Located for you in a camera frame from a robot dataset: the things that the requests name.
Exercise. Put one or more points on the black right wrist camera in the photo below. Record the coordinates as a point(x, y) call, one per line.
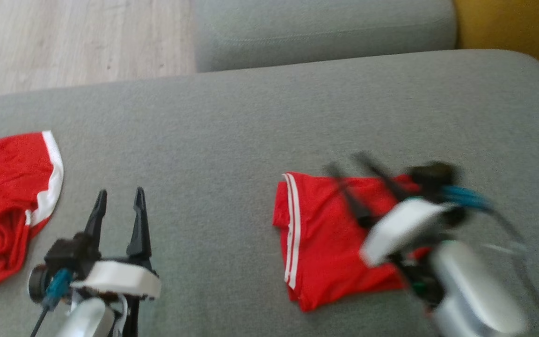
point(433, 174)

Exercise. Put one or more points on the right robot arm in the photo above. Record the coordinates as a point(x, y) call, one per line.
point(475, 290)

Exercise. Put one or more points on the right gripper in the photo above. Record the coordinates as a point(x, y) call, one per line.
point(400, 229)

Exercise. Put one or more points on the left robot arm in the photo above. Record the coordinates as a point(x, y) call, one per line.
point(87, 320)

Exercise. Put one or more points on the red shorts with white stripes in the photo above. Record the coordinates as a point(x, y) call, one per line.
point(321, 243)

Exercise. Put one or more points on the red shorts with white trim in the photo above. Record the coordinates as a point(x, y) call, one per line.
point(3, 187)

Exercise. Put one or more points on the grey sofa seat cushion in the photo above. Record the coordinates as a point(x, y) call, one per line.
point(321, 28)

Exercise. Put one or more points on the yellow sofa back cushion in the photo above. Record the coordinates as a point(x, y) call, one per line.
point(513, 28)

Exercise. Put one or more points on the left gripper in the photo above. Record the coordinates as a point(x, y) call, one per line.
point(120, 278)

